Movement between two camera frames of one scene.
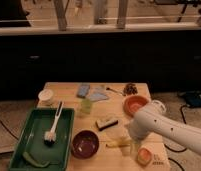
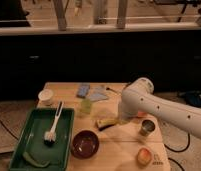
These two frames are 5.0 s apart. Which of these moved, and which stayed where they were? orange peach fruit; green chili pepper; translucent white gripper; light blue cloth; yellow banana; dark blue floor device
Moved: translucent white gripper; yellow banana
Stayed: orange peach fruit; dark blue floor device; green chili pepper; light blue cloth
